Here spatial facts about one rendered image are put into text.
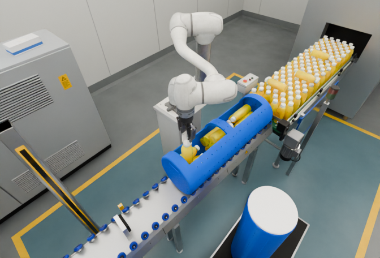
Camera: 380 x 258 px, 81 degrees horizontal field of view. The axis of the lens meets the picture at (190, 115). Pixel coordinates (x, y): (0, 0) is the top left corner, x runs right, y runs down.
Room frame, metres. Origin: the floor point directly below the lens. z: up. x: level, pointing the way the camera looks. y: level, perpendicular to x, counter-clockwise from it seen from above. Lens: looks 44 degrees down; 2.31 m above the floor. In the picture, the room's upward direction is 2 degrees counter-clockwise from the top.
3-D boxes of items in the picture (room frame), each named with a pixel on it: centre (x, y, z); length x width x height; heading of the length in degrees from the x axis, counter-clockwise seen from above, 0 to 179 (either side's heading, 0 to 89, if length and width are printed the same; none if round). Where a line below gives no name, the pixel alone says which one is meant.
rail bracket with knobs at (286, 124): (1.24, -0.77, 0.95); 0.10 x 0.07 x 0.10; 42
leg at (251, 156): (1.26, -0.60, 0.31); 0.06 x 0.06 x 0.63; 42
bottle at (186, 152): (0.79, 0.02, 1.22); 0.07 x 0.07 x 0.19
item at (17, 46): (1.75, 1.36, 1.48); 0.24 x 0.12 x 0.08; 144
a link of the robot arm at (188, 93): (0.79, 0.01, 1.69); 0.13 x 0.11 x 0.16; 94
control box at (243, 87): (1.71, -0.56, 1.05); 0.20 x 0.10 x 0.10; 132
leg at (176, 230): (0.60, 0.13, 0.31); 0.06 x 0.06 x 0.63; 42
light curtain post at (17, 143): (0.59, 0.73, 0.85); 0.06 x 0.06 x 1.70; 42
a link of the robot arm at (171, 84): (1.47, 0.09, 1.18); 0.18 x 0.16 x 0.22; 94
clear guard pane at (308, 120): (1.58, -1.25, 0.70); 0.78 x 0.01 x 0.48; 132
